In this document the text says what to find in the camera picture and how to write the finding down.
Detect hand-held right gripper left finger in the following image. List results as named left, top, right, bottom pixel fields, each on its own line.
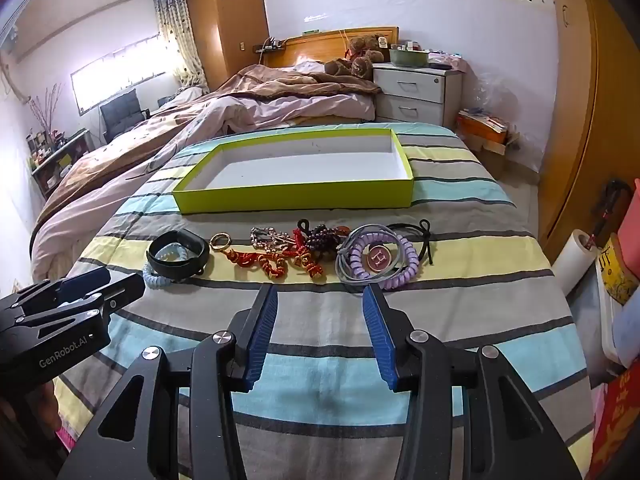
left=59, top=285, right=279, bottom=480

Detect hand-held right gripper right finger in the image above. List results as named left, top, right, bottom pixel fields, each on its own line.
left=362, top=282, right=583, bottom=480

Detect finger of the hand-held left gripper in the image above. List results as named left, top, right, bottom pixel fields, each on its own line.
left=0, top=266, right=112, bottom=318
left=15, top=272, right=147, bottom=343

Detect light blue spiral hair tie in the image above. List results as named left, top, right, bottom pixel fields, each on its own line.
left=142, top=242, right=201, bottom=291

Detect red knot charm gold ring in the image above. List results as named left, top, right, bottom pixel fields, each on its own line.
left=210, top=232, right=290, bottom=282

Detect black hair tie pink charm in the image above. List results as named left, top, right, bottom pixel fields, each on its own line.
left=366, top=218, right=437, bottom=271

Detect black wristband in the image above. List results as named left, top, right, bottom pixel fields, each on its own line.
left=146, top=229, right=210, bottom=276

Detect purple spiral hair tie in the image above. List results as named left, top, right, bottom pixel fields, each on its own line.
left=349, top=234, right=420, bottom=291

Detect silver chain bracelet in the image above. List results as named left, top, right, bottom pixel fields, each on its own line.
left=250, top=226, right=297, bottom=255

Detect grey hair tie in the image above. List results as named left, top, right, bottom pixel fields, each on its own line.
left=336, top=223, right=407, bottom=285

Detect green shallow cardboard box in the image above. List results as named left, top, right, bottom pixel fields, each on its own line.
left=172, top=128, right=415, bottom=215

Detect striped bed sheet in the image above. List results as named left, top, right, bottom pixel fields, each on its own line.
left=52, top=122, right=596, bottom=480

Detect red knot charm black loop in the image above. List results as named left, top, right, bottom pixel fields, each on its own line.
left=291, top=218, right=327, bottom=278

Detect cluttered low shelf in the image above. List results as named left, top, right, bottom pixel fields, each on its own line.
left=27, top=129, right=93, bottom=201

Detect dark office chair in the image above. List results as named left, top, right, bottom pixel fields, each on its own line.
left=99, top=89, right=151, bottom=143

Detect dry branches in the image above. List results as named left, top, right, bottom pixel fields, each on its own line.
left=27, top=82, right=63, bottom=136

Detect white paper roll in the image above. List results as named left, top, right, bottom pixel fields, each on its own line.
left=550, top=229, right=598, bottom=297

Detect window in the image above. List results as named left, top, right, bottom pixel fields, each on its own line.
left=70, top=35, right=181, bottom=113

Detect orange cardboard box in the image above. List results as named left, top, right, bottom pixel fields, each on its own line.
left=456, top=107, right=521, bottom=153

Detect pink and brown duvet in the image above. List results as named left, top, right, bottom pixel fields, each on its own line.
left=30, top=62, right=383, bottom=281

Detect yellow printed box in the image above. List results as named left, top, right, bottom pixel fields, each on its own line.
left=597, top=232, right=640, bottom=306

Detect white nightstand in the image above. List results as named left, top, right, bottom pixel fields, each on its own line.
left=372, top=62, right=466, bottom=126

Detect red printed bag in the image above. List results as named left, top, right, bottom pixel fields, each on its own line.
left=587, top=370, right=640, bottom=480

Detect patterned curtain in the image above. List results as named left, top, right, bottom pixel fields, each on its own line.
left=152, top=0, right=208, bottom=92

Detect brown teddy bear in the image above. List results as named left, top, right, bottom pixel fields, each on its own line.
left=324, top=35, right=391, bottom=81

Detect clear plastic bag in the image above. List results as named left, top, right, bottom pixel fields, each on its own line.
left=475, top=72, right=541, bottom=126

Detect green plastic basin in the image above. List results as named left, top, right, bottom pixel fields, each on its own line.
left=389, top=49, right=431, bottom=67

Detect wooden wardrobe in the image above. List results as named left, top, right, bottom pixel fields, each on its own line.
left=185, top=0, right=271, bottom=92

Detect wooden headboard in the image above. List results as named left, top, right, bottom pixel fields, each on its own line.
left=262, top=26, right=400, bottom=68

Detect wooden closet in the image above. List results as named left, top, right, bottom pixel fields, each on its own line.
left=537, top=0, right=640, bottom=266

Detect dark purple bead bracelet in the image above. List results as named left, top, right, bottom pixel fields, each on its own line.
left=306, top=225, right=349, bottom=261

